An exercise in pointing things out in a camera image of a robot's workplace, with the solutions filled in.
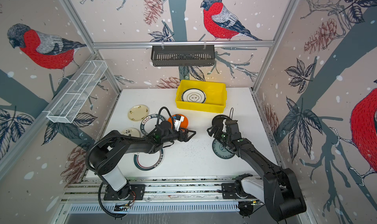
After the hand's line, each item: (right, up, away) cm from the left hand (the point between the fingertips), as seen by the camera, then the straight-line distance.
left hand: (194, 130), depth 84 cm
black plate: (+17, +3, +17) cm, 24 cm away
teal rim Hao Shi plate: (-32, +2, +19) cm, 37 cm away
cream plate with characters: (-42, +9, +24) cm, 49 cm away
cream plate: (-40, -3, +10) cm, 41 cm away
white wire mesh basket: (-64, +22, -6) cm, 68 cm away
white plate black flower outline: (0, +22, +30) cm, 37 cm away
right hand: (+11, -1, +3) cm, 12 cm away
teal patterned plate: (+17, -13, +4) cm, 22 cm away
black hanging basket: (-8, +51, +22) cm, 56 cm away
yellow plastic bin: (+18, +21, +31) cm, 42 cm away
